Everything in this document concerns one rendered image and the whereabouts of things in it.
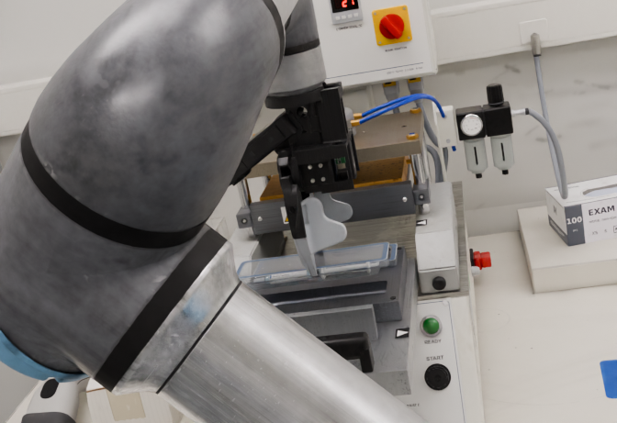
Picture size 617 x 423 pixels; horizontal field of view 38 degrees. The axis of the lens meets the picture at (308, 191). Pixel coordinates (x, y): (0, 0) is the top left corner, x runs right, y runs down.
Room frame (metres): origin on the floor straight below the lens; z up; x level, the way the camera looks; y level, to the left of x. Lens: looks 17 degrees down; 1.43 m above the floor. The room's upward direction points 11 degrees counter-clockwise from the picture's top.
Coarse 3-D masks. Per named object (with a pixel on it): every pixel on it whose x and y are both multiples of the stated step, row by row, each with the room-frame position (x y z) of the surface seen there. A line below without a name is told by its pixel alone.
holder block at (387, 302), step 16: (400, 256) 1.06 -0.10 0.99; (384, 272) 1.02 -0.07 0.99; (400, 272) 1.01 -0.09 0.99; (272, 288) 1.04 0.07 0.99; (288, 288) 1.03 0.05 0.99; (304, 288) 1.02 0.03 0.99; (320, 288) 1.01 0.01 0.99; (336, 288) 1.00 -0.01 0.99; (352, 288) 1.00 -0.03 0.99; (368, 288) 1.00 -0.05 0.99; (384, 288) 0.99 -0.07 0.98; (400, 288) 0.97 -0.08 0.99; (272, 304) 1.02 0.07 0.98; (288, 304) 1.01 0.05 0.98; (304, 304) 1.00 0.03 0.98; (320, 304) 0.96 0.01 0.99; (336, 304) 0.95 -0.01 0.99; (352, 304) 0.94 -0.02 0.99; (368, 304) 0.94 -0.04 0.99; (384, 304) 0.93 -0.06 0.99; (400, 304) 0.94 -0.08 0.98; (384, 320) 0.93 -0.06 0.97
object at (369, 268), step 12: (240, 264) 1.02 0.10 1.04; (348, 264) 0.95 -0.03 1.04; (360, 264) 0.95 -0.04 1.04; (372, 264) 0.95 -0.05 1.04; (384, 264) 0.94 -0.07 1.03; (264, 276) 0.97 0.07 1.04; (276, 276) 0.97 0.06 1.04; (288, 276) 0.97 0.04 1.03; (300, 276) 0.96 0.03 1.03; (312, 276) 0.97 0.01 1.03; (324, 276) 0.97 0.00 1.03; (336, 276) 0.96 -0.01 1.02; (348, 276) 0.96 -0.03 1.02; (360, 276) 0.96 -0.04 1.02; (252, 288) 0.99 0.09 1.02; (264, 288) 0.98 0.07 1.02
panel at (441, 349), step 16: (432, 304) 1.06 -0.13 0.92; (448, 304) 1.06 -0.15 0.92; (416, 320) 1.06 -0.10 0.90; (448, 320) 1.05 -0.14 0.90; (416, 336) 1.05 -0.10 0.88; (432, 336) 1.04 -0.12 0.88; (448, 336) 1.04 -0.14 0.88; (416, 352) 1.04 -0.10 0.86; (432, 352) 1.04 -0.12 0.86; (448, 352) 1.03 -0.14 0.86; (416, 368) 1.03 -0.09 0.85; (448, 368) 1.02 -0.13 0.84; (416, 384) 1.03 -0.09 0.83; (448, 384) 1.01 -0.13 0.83; (400, 400) 1.02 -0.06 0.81; (416, 400) 1.02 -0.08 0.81; (432, 400) 1.01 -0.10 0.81; (448, 400) 1.01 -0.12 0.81; (464, 400) 1.00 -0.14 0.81; (432, 416) 1.01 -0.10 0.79; (448, 416) 1.00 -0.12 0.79; (464, 416) 1.00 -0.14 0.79
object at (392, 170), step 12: (408, 156) 1.34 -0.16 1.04; (360, 168) 1.27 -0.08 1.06; (372, 168) 1.25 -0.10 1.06; (384, 168) 1.24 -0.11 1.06; (396, 168) 1.23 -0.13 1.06; (408, 168) 1.32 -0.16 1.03; (276, 180) 1.29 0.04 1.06; (360, 180) 1.21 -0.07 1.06; (372, 180) 1.20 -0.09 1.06; (384, 180) 1.18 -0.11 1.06; (396, 180) 1.18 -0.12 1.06; (408, 180) 1.27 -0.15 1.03; (264, 192) 1.24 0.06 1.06; (276, 192) 1.23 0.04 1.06
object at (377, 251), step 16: (288, 256) 1.02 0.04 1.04; (320, 256) 1.00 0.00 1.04; (336, 256) 0.98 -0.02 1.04; (352, 256) 0.97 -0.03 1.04; (368, 256) 0.96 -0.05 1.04; (384, 256) 0.95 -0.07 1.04; (240, 272) 1.00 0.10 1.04; (256, 272) 0.99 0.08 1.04; (272, 272) 0.98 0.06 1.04; (288, 272) 0.97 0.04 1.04
